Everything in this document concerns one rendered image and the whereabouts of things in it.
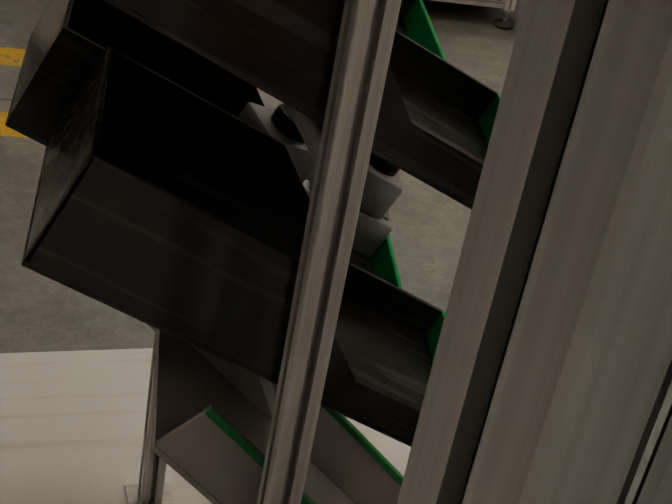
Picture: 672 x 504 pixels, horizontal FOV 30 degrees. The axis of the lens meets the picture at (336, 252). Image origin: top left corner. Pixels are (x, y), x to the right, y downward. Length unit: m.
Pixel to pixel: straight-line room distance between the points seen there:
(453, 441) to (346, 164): 0.44
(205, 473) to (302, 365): 0.12
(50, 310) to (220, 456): 2.14
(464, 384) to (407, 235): 3.16
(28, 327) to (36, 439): 1.59
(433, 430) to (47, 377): 1.14
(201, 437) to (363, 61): 0.26
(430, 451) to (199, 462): 0.57
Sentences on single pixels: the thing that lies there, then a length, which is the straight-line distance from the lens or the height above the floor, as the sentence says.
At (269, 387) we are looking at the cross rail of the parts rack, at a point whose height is 1.23.
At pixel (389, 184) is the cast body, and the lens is 0.87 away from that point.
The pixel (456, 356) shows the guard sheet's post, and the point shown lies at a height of 1.58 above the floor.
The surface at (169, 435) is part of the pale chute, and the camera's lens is 0.72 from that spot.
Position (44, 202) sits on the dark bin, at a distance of 0.67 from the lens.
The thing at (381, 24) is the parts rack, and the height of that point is 1.47.
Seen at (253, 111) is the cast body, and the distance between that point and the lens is 0.83.
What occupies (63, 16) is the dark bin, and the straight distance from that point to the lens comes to 0.77.
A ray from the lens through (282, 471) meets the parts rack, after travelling 0.69.
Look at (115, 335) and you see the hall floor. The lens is 2.79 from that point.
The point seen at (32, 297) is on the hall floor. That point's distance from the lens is 2.89.
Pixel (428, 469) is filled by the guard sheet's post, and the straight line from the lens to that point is 0.17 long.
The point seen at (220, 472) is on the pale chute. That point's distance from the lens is 0.74.
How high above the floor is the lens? 1.67
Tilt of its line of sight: 32 degrees down
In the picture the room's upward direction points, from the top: 11 degrees clockwise
